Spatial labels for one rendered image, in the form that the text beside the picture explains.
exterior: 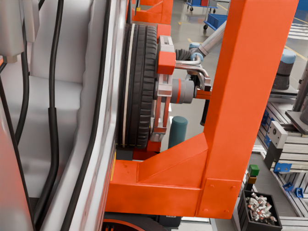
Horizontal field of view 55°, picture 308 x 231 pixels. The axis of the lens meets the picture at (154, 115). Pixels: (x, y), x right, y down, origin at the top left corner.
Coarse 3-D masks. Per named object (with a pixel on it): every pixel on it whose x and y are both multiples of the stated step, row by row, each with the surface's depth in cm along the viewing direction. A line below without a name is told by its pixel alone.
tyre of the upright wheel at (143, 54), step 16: (128, 32) 140; (144, 32) 141; (128, 48) 133; (144, 48) 135; (144, 64) 131; (144, 80) 130; (128, 96) 131; (144, 96) 131; (128, 112) 133; (144, 112) 133; (128, 128) 139; (144, 128) 138; (128, 144) 152; (144, 144) 149
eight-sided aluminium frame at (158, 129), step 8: (160, 40) 150; (168, 40) 152; (160, 48) 141; (168, 48) 141; (160, 80) 136; (168, 80) 136; (160, 88) 135; (168, 88) 135; (160, 96) 136; (168, 96) 136; (152, 104) 185; (160, 104) 185; (168, 104) 138; (152, 112) 184; (160, 112) 184; (168, 112) 140; (152, 120) 180; (160, 120) 182; (152, 128) 171; (160, 128) 144; (152, 136) 154; (160, 136) 153
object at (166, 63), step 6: (162, 54) 130; (168, 54) 130; (174, 54) 130; (162, 60) 129; (168, 60) 129; (174, 60) 129; (162, 66) 129; (168, 66) 129; (174, 66) 129; (156, 72) 136; (162, 72) 135; (168, 72) 134
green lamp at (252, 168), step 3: (249, 165) 143; (252, 165) 142; (255, 165) 142; (249, 168) 143; (252, 168) 140; (255, 168) 140; (258, 168) 141; (249, 171) 142; (252, 171) 140; (255, 171) 140; (258, 171) 140; (252, 174) 141; (255, 174) 141
